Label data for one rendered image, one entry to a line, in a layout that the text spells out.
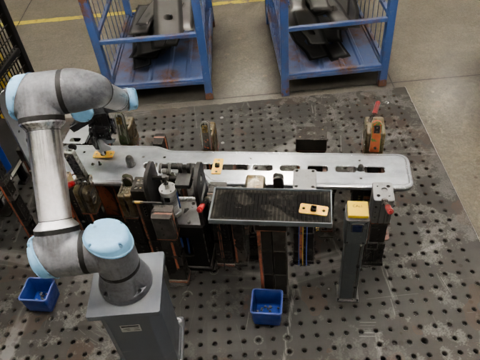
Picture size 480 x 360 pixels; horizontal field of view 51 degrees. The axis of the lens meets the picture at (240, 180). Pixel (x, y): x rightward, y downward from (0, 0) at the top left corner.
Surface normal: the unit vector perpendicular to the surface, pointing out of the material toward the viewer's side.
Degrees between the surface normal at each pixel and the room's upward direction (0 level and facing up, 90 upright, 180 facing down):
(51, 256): 47
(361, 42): 0
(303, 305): 0
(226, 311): 0
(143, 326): 90
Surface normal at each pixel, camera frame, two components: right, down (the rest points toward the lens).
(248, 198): -0.07, -0.71
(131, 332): 0.04, 0.70
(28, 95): 0.01, 0.04
